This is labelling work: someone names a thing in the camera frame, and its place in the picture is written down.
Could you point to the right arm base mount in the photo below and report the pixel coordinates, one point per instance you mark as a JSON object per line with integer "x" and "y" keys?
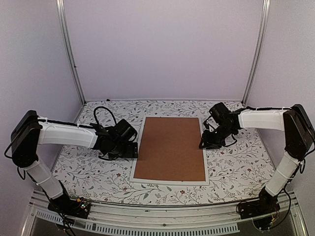
{"x": 266, "y": 204}

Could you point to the white picture frame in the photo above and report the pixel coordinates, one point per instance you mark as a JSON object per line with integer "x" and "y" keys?
{"x": 169, "y": 183}

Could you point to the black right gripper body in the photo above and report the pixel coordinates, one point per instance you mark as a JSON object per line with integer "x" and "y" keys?
{"x": 217, "y": 139}

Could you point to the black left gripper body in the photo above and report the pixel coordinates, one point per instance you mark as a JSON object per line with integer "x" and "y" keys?
{"x": 119, "y": 151}

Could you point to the left aluminium corner post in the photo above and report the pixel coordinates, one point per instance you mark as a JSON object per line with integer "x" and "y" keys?
{"x": 69, "y": 51}

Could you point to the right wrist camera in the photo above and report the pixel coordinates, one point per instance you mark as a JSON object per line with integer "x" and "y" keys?
{"x": 219, "y": 112}

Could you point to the right aluminium corner post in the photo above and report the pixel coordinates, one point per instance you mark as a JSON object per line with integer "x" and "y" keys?
{"x": 258, "y": 48}

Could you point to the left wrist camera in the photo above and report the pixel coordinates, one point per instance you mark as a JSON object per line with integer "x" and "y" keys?
{"x": 125, "y": 131}

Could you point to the aluminium front rail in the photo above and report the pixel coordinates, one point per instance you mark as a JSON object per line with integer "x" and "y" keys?
{"x": 110, "y": 219}

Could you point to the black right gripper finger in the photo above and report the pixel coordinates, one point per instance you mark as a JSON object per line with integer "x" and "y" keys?
{"x": 203, "y": 143}
{"x": 207, "y": 125}

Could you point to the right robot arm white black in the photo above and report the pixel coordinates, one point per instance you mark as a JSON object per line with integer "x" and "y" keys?
{"x": 293, "y": 122}

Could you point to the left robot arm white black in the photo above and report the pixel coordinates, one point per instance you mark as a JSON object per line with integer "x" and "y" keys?
{"x": 33, "y": 132}

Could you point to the brown cardboard backing board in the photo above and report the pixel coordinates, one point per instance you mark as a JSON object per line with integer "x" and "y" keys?
{"x": 171, "y": 147}

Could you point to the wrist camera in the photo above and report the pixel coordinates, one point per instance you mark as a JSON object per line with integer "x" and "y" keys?
{"x": 125, "y": 131}
{"x": 219, "y": 112}

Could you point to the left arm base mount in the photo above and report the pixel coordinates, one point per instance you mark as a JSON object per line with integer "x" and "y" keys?
{"x": 64, "y": 205}

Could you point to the aluminium corner post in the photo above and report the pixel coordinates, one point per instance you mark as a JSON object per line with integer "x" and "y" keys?
{"x": 258, "y": 48}
{"x": 69, "y": 51}

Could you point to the floral patterned table cover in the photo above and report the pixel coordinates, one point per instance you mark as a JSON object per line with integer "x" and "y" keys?
{"x": 235, "y": 173}

